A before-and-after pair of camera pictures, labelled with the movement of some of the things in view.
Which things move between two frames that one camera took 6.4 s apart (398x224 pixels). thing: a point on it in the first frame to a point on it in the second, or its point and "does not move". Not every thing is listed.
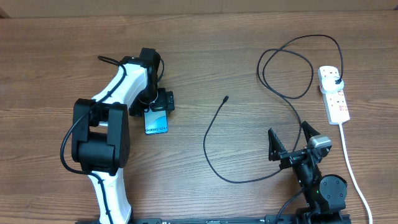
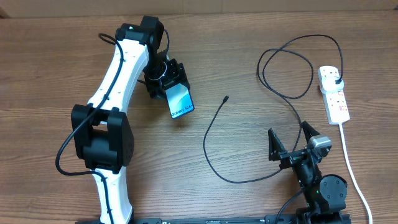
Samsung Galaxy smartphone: x=155 y=122 to x=179 y=101
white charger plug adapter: x=329 y=85 does not move
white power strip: x=334 y=102 does not move
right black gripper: x=277 y=152 does not move
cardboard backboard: x=28 y=9 does not move
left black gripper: x=165 y=101 to x=177 y=74
